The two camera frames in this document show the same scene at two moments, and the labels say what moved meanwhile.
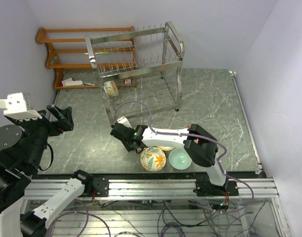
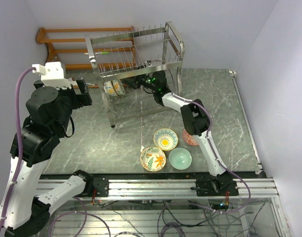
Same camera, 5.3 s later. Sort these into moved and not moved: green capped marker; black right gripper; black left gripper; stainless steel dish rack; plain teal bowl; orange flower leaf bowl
Moved: black left gripper; black right gripper
Not moved: orange flower leaf bowl; plain teal bowl; stainless steel dish rack; green capped marker
